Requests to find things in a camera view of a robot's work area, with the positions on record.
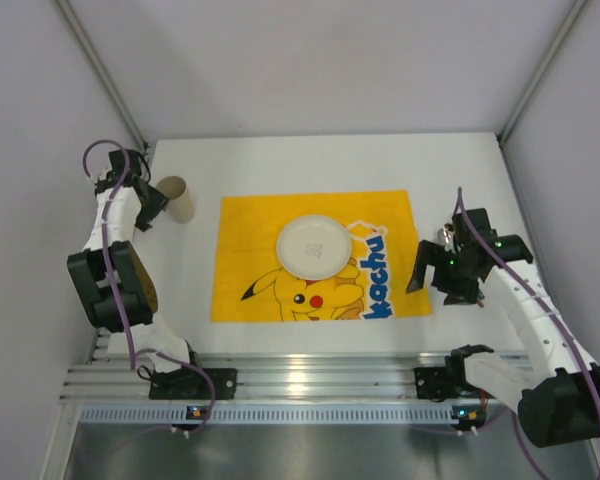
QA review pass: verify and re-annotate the beige paper cup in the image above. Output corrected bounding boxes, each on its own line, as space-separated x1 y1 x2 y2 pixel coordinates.
156 176 195 224

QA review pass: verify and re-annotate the yellow pikachu cloth placemat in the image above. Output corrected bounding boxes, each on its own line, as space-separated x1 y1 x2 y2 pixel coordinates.
211 190 432 323

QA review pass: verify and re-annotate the white paper plate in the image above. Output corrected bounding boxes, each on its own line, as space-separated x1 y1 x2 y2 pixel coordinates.
276 215 352 281

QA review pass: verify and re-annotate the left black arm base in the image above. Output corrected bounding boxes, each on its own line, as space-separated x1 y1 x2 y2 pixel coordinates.
137 366 237 400

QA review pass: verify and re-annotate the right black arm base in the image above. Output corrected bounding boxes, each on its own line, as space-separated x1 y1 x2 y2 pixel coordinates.
413 367 488 403

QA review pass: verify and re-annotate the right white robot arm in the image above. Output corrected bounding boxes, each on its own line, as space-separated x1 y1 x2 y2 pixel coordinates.
406 208 600 448

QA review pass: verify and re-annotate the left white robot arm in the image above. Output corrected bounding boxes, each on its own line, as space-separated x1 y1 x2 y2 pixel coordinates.
67 140 196 375

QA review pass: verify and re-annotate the metal spoon teal handle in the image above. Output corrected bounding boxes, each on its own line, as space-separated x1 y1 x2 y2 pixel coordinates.
436 224 454 248

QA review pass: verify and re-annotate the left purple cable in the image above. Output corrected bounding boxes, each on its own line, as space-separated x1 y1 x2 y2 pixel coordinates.
82 139 217 441

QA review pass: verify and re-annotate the aluminium rail frame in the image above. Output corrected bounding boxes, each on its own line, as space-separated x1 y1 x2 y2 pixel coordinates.
60 352 445 402

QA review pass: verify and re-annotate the perforated cable duct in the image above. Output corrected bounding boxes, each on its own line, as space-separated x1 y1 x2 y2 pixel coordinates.
79 405 486 425

